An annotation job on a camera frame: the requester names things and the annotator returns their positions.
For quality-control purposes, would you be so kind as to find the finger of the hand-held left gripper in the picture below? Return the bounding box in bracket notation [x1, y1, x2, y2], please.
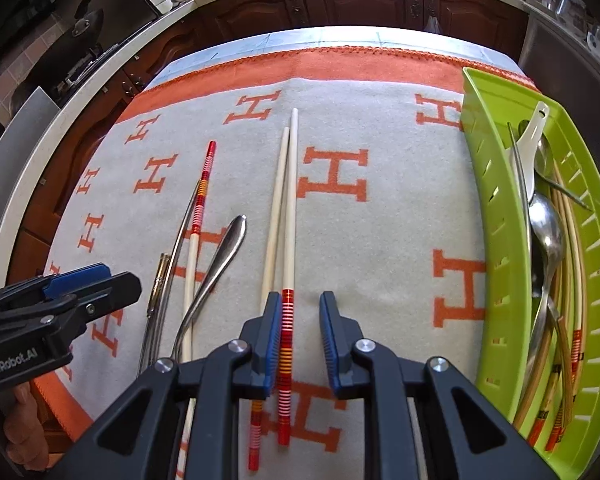
[40, 263, 113, 300]
[62, 271, 143, 326]

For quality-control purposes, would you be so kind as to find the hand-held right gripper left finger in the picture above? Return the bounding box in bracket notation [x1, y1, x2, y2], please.
[50, 290, 283, 480]

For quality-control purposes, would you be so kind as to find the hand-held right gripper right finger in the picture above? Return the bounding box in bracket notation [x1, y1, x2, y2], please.
[319, 290, 553, 480]

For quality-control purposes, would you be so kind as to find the green plastic utensil tray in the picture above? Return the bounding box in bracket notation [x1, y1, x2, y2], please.
[460, 66, 600, 478]

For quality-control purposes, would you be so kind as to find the person's left hand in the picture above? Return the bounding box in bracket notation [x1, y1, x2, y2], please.
[2, 382, 48, 472]

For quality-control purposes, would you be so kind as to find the metal chopstick with gold band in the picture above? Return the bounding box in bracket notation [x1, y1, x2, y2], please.
[139, 254, 171, 376]

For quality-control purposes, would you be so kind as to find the stainless steel sheet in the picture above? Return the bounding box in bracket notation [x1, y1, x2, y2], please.
[0, 86, 62, 226]

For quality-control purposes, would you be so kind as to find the orange and white printed blanket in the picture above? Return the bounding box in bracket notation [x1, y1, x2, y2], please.
[32, 42, 543, 480]

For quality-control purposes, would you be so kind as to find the large metal spoon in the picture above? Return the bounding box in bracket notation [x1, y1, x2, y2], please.
[512, 191, 567, 426]

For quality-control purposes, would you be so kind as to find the white plastic spoon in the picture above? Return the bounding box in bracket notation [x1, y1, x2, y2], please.
[510, 101, 551, 201]

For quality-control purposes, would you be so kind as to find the metal spoon with teardrop handle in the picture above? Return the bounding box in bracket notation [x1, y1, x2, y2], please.
[172, 215, 248, 366]

